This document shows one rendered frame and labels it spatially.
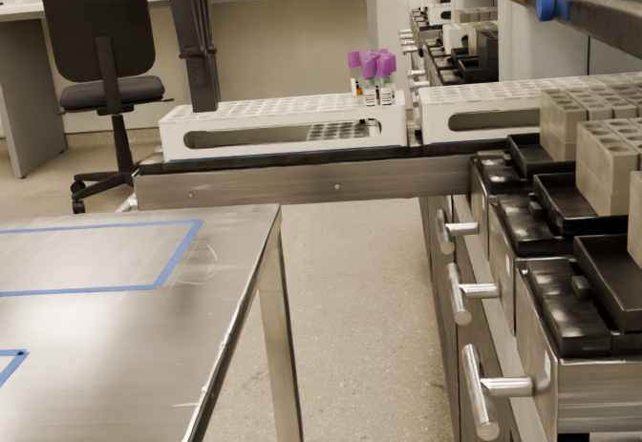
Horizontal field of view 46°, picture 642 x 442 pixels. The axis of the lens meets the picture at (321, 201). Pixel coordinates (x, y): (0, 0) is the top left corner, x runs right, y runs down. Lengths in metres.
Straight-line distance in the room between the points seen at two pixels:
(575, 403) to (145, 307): 0.29
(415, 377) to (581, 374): 1.51
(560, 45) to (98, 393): 0.75
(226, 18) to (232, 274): 3.99
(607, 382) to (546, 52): 0.62
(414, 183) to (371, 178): 0.05
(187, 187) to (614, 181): 0.51
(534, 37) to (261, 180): 0.39
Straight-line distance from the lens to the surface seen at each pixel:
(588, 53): 1.04
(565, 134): 0.75
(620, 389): 0.49
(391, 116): 0.89
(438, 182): 0.90
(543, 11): 0.72
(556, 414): 0.49
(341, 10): 4.44
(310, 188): 0.90
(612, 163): 0.61
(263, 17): 4.49
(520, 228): 0.63
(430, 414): 1.84
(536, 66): 1.03
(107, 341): 0.51
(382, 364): 2.03
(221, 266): 0.59
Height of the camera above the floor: 1.05
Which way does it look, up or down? 19 degrees down
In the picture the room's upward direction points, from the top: 5 degrees counter-clockwise
